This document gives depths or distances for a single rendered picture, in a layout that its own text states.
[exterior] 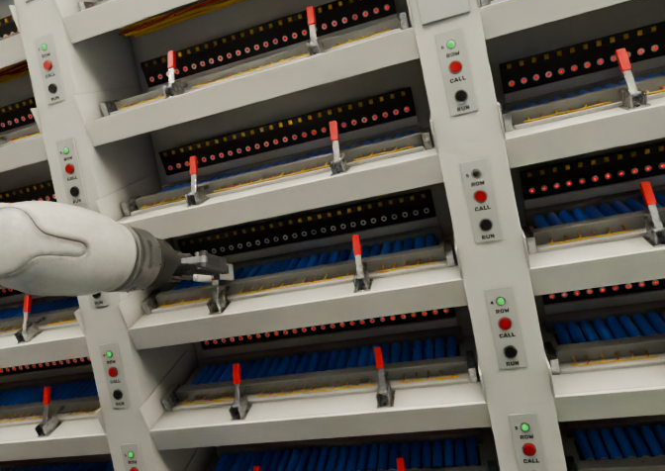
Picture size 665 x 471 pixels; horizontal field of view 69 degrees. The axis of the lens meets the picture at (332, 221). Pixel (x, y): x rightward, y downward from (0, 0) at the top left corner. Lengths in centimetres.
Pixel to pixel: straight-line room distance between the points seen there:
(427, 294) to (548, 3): 45
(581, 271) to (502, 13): 39
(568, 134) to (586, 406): 39
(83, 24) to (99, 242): 54
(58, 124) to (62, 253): 50
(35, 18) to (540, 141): 90
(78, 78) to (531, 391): 93
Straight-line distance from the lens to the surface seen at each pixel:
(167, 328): 94
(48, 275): 59
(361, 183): 77
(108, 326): 101
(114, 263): 63
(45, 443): 120
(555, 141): 77
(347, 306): 80
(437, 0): 80
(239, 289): 93
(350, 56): 80
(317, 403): 90
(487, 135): 76
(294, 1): 107
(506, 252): 76
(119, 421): 107
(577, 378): 86
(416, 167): 76
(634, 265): 80
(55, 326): 116
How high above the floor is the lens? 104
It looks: 1 degrees down
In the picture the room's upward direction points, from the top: 11 degrees counter-clockwise
